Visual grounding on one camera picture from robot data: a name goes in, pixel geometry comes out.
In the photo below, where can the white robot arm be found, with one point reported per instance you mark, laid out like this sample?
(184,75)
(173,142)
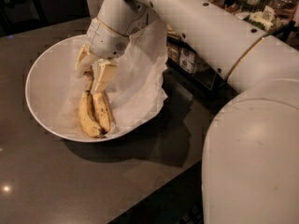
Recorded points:
(250,163)

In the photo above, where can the dark appliance with blue light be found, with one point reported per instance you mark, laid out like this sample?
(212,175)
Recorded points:
(17,16)

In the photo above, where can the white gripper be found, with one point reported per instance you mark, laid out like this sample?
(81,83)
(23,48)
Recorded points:
(105,41)

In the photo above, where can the white paper liner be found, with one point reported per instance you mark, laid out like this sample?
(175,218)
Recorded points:
(135,94)

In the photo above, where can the green tea packets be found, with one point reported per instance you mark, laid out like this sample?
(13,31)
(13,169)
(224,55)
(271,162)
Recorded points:
(259,22)

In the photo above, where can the large white bowl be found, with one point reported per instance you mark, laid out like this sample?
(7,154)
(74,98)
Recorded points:
(52,90)

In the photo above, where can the spotted yellow banana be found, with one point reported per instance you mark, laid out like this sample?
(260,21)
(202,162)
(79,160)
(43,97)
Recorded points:
(87,121)
(101,111)

